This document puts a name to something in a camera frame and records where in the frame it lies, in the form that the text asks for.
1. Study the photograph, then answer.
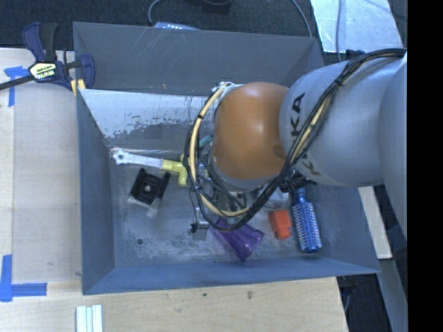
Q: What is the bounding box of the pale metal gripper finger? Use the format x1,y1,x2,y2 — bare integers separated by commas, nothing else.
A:
188,205,211,242

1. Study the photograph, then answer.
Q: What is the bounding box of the grey metal bin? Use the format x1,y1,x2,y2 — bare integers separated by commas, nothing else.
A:
72,21,382,296

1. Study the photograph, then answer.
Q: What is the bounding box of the white and yellow plastic tool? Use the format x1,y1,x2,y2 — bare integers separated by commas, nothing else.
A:
111,147,190,187

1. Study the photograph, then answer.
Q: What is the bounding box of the orange plastic block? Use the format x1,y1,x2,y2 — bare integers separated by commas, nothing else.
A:
269,209,292,241

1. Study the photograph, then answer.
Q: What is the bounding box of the pale wood flat board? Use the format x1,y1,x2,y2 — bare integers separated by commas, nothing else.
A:
12,81,84,285

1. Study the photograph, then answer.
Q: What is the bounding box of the blue round hairbrush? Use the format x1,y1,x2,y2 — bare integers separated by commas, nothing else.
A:
290,186,323,255

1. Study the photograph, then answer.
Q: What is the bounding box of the purple clear plastic cup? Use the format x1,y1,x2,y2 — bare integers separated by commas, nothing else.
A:
210,217,266,263

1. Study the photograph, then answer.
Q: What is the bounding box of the black part in clear packet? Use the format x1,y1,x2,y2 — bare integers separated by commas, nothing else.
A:
127,167,172,218

